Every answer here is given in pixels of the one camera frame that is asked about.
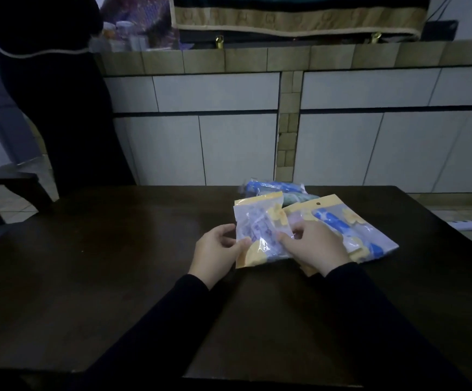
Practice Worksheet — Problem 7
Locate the teal cloth with gold border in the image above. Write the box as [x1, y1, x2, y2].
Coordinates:
[169, 0, 430, 40]

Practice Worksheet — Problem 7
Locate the person's right hand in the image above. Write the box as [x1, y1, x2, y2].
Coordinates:
[277, 220, 353, 278]

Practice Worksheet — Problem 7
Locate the blue plastic packet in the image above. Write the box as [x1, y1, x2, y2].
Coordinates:
[241, 178, 308, 196]

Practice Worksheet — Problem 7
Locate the large clear yellow-edged packet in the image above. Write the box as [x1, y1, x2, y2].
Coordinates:
[281, 194, 400, 277]

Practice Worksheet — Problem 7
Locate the black box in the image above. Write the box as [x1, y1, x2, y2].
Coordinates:
[422, 20, 459, 41]

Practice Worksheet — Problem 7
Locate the person's left hand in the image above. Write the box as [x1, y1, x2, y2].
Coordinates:
[188, 224, 252, 290]

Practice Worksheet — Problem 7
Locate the small clear yellow-edged packet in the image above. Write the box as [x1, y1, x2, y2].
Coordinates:
[233, 191, 294, 269]

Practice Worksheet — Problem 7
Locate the black cable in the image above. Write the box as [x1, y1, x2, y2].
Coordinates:
[426, 0, 455, 21]

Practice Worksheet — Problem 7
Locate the person's left forearm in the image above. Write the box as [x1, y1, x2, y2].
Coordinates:
[71, 274, 238, 391]

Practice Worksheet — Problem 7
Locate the tiled counter with white panels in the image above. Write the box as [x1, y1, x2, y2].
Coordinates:
[94, 39, 472, 194]

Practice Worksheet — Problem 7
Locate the person's right forearm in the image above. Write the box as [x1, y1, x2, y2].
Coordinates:
[323, 261, 472, 391]

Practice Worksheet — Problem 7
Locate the green plastic packet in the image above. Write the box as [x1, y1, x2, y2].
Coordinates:
[281, 192, 321, 206]

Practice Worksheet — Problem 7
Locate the dark wooden chair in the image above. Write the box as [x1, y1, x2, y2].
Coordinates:
[0, 170, 54, 229]

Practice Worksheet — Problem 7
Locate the group of jars and bottles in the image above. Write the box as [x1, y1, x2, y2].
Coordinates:
[89, 20, 179, 53]

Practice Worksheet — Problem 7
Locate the patterned purple cloth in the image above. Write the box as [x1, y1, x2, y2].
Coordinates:
[99, 0, 176, 39]

